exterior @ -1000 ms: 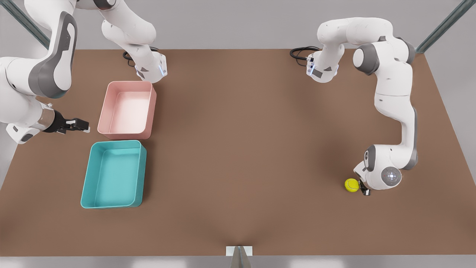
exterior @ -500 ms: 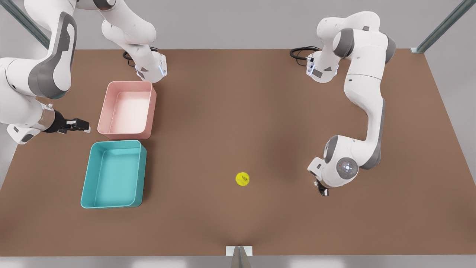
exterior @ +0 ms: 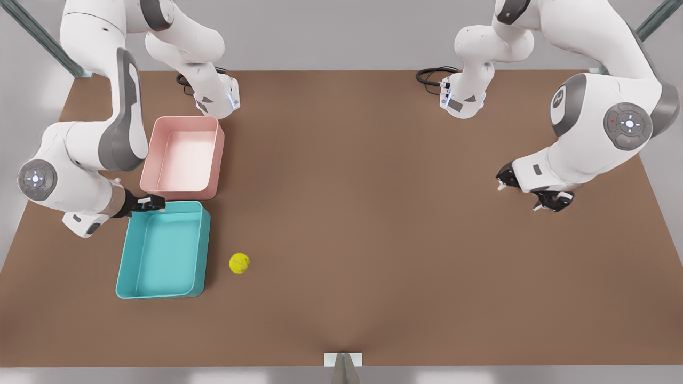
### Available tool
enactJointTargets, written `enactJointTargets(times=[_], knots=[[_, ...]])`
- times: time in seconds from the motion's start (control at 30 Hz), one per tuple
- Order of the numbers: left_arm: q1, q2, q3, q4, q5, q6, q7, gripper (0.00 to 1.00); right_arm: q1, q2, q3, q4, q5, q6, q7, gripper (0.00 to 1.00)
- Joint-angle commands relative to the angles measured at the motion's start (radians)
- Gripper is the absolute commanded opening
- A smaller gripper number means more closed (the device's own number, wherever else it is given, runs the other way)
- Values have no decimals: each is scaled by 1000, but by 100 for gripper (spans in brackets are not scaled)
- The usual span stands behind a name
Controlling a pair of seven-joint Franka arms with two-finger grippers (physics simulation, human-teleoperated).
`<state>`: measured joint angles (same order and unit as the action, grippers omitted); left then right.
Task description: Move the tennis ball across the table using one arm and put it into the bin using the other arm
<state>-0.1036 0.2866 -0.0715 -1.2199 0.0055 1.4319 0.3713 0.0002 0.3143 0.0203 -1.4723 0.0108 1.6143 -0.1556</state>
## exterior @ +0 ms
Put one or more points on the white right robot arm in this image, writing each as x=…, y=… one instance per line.
x=85, y=144

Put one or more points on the pink plastic bin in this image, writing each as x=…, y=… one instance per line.
x=184, y=160

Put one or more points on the yellow tennis ball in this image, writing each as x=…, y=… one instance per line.
x=239, y=263

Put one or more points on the silver frame post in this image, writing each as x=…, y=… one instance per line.
x=37, y=34
x=659, y=16
x=342, y=368

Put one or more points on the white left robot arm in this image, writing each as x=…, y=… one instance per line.
x=597, y=106

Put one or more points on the teal plastic bin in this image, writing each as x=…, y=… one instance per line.
x=163, y=253

